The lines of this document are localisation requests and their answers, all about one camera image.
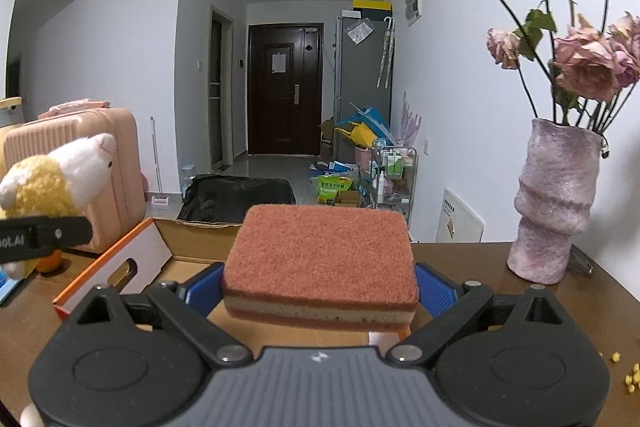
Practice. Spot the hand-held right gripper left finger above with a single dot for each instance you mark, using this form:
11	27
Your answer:
200	289

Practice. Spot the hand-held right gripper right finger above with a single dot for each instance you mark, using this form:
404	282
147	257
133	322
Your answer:
436	293

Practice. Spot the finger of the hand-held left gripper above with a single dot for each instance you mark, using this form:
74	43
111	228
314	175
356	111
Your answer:
55	233

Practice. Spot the yellow and white plush toy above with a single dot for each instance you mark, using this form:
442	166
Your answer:
45	182

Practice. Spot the orange cardboard box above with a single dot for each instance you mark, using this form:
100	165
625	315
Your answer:
140	252

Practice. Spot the brown layered sponge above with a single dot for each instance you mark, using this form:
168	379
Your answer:
320	257

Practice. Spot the orange fruit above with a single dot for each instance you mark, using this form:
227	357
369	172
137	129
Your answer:
49	263

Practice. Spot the blue tissue pack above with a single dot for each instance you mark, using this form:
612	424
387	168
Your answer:
7	289

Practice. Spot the white flat board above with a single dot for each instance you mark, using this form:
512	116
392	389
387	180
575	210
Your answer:
460	219

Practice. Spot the pink ribbed suitcase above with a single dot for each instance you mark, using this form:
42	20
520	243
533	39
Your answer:
120	167

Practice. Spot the black bag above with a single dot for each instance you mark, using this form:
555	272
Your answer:
235	199

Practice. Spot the white mop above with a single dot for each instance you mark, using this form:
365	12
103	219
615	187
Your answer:
159	202

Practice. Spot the clear jar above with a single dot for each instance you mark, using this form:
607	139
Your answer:
188	176

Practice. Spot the pink pouch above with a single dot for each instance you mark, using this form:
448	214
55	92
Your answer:
75	107

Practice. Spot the small open cardboard carton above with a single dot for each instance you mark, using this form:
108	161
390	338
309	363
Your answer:
347	198

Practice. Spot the green printed bag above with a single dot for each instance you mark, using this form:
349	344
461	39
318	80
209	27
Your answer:
334	189

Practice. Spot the purple textured vase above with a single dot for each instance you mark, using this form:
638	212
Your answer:
555	202

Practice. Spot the pink bin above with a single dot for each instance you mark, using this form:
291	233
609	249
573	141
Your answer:
363	158

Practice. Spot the blue and yellow clutter pile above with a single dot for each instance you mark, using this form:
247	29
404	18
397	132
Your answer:
362	129

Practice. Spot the brown cardboard carton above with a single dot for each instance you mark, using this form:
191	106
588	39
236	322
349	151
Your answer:
327	142

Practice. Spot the dark brown entrance door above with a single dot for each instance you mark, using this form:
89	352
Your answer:
285	112

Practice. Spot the yellow crumbs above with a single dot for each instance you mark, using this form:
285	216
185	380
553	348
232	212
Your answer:
631	379

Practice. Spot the grey refrigerator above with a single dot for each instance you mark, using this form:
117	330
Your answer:
357	77

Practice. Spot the paper notice on door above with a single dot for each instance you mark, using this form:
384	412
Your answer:
278	62

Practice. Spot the white folded umbrella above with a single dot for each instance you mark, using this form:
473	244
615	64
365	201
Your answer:
386	52

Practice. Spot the clear plastic bag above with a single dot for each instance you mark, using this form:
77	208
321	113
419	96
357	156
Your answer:
360	30

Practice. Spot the dried pink rose bouquet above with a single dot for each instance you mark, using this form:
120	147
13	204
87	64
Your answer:
585	59

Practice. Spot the small white box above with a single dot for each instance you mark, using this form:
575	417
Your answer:
351	14

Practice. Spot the yellow and black box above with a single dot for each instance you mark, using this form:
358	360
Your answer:
372	5

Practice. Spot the purple wall decoration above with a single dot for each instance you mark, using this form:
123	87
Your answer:
411	122

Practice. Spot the interior door frame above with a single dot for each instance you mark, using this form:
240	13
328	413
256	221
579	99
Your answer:
222	87

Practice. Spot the white wall panel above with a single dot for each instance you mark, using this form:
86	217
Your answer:
413	3

